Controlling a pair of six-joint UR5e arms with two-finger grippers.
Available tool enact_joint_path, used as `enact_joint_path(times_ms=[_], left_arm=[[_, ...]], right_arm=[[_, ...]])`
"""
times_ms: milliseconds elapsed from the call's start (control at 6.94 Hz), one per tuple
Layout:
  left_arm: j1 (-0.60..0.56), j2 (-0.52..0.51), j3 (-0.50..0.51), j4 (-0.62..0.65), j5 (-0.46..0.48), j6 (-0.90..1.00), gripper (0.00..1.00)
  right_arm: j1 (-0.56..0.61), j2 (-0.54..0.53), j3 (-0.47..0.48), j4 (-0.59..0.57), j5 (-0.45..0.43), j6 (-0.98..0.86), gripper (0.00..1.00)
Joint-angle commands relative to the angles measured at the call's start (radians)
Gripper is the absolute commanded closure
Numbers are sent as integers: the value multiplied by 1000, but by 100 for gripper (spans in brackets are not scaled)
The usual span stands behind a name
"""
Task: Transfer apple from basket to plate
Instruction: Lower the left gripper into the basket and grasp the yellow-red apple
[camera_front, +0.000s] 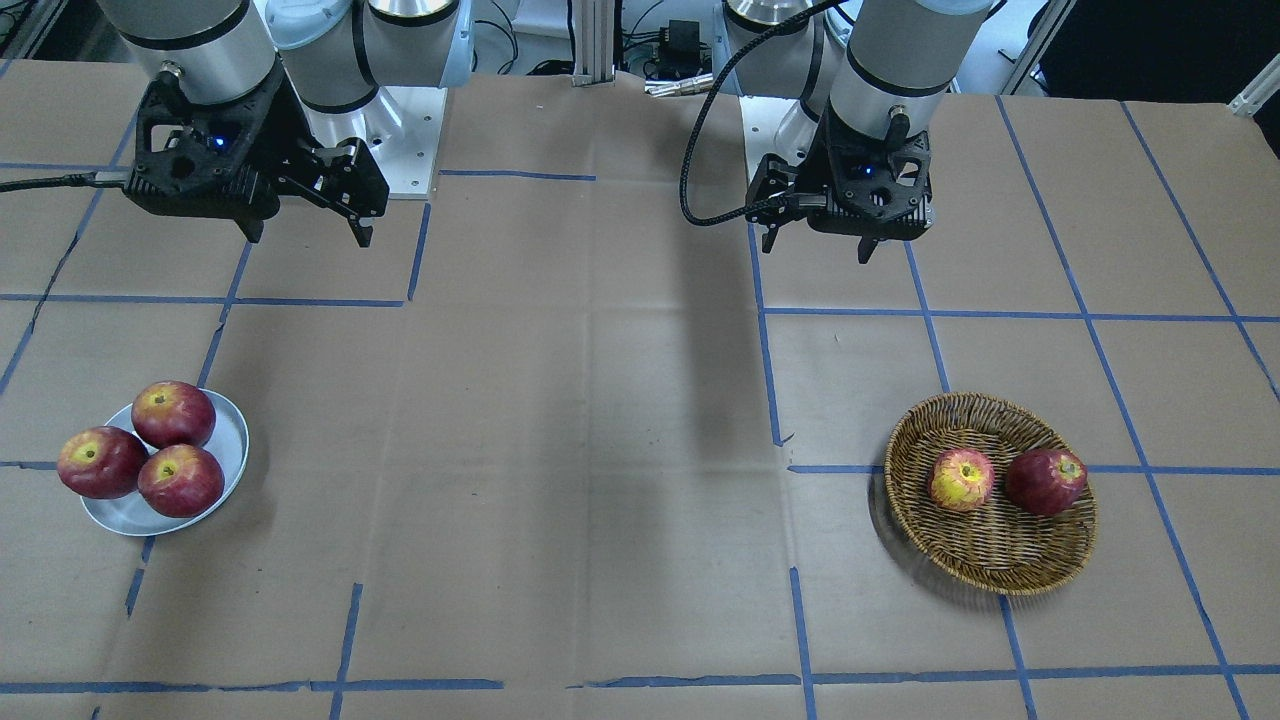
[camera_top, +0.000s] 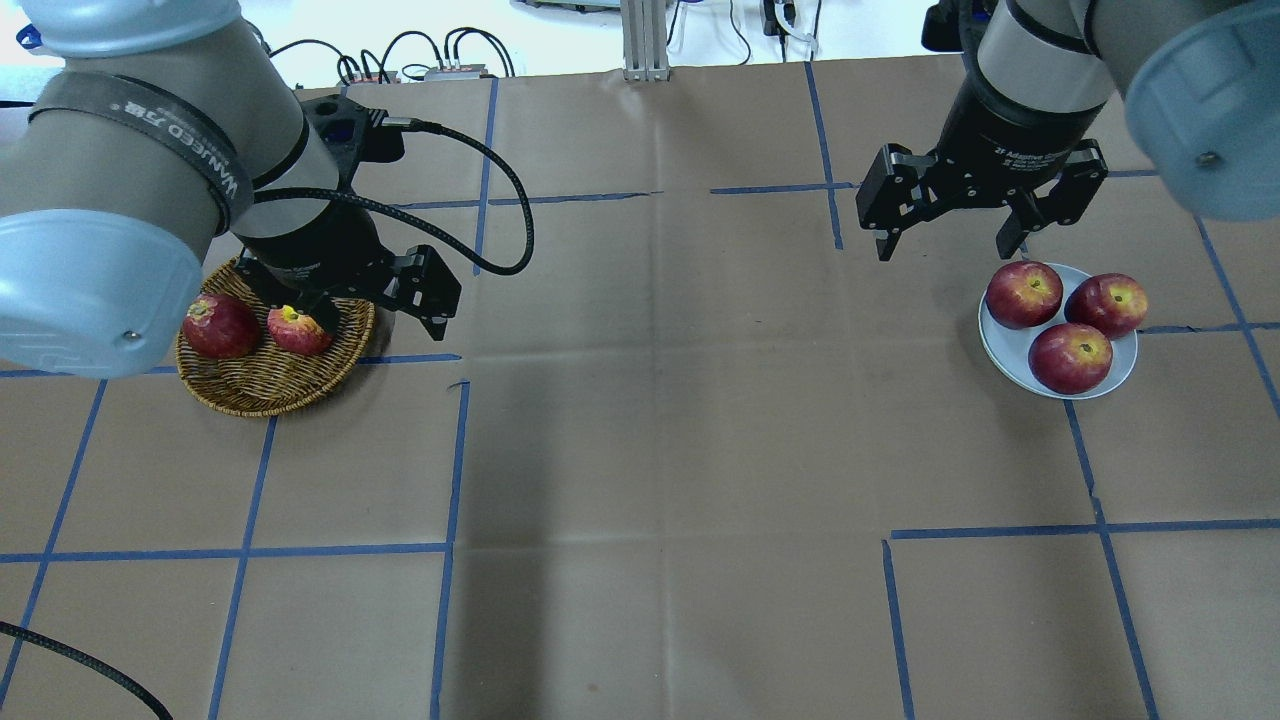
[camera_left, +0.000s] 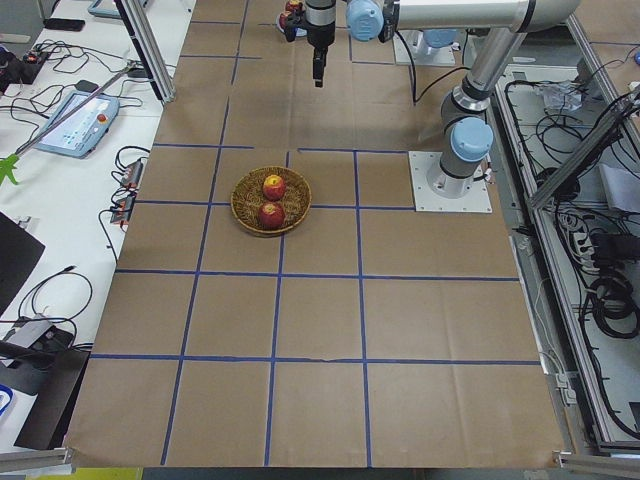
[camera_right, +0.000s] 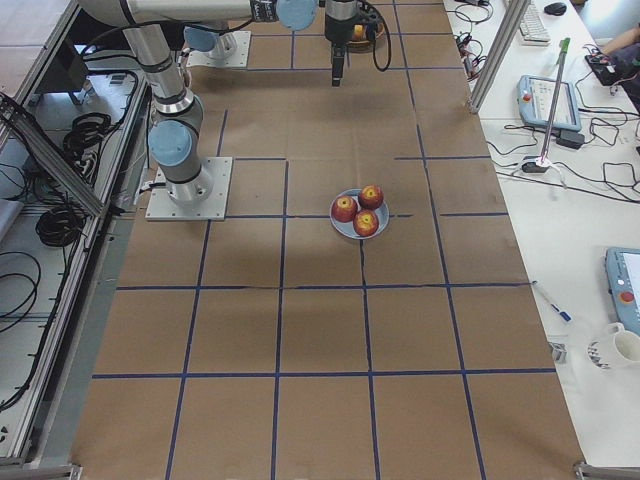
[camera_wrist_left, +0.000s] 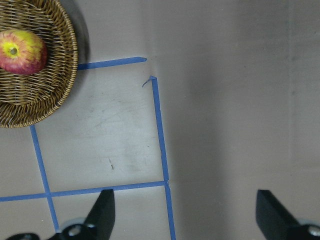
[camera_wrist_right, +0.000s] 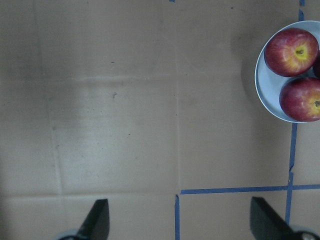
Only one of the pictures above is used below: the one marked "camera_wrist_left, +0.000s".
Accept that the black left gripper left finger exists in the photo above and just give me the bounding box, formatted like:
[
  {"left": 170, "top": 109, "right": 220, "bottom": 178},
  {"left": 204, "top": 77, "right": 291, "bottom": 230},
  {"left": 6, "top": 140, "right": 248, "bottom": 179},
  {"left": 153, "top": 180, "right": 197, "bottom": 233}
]
[{"left": 56, "top": 189, "right": 116, "bottom": 240}]

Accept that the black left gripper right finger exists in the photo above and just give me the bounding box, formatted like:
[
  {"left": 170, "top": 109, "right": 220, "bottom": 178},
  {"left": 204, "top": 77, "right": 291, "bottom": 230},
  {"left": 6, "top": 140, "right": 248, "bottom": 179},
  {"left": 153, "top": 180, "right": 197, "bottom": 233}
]
[{"left": 255, "top": 189, "right": 320, "bottom": 240}]

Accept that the yellow red striped apple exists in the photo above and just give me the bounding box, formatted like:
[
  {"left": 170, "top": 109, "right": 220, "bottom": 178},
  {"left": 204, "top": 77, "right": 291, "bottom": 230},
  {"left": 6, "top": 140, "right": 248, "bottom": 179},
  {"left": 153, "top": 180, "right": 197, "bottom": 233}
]
[{"left": 0, "top": 29, "right": 48, "bottom": 75}]

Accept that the brown wicker basket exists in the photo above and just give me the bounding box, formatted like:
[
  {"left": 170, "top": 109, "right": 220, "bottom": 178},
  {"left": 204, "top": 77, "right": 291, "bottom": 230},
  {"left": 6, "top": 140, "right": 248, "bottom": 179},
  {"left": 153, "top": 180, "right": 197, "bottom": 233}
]
[{"left": 0, "top": 0, "right": 79, "bottom": 128}]

